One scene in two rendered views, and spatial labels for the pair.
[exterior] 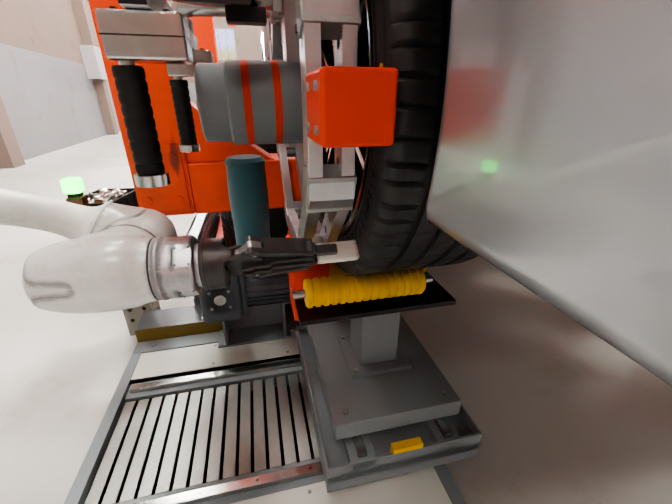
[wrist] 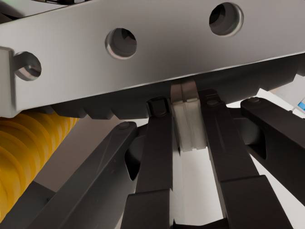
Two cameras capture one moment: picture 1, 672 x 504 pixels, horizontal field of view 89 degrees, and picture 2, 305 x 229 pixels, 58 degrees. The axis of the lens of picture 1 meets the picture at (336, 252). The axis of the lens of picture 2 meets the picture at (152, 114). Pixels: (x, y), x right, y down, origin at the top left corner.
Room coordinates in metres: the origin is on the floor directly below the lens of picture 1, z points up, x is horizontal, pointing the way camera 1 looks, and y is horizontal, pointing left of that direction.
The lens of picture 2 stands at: (0.50, 0.17, 0.69)
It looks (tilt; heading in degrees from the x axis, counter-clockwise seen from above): 22 degrees down; 273
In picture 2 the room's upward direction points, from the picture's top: 35 degrees clockwise
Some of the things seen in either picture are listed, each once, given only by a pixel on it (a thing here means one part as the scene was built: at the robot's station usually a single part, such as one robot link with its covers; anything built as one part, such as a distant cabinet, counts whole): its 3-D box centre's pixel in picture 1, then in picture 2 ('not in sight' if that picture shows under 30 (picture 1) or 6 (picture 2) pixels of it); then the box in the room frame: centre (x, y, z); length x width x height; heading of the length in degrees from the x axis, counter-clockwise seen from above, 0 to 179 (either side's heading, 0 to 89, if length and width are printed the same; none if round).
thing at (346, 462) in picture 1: (370, 379); not in sight; (0.73, -0.10, 0.13); 0.50 x 0.36 x 0.10; 13
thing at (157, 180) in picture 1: (140, 125); not in sight; (0.47, 0.26, 0.83); 0.04 x 0.04 x 0.16
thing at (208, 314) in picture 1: (267, 296); not in sight; (0.97, 0.23, 0.26); 0.42 x 0.18 x 0.35; 103
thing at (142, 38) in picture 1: (148, 37); not in sight; (0.48, 0.23, 0.93); 0.09 x 0.05 x 0.05; 103
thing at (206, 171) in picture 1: (271, 152); not in sight; (1.18, 0.22, 0.69); 0.52 x 0.17 x 0.35; 103
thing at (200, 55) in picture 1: (190, 63); not in sight; (0.81, 0.30, 0.93); 0.09 x 0.05 x 0.05; 103
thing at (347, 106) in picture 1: (346, 107); not in sight; (0.39, -0.01, 0.85); 0.09 x 0.08 x 0.07; 13
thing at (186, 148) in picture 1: (184, 114); not in sight; (0.81, 0.33, 0.83); 0.04 x 0.04 x 0.16
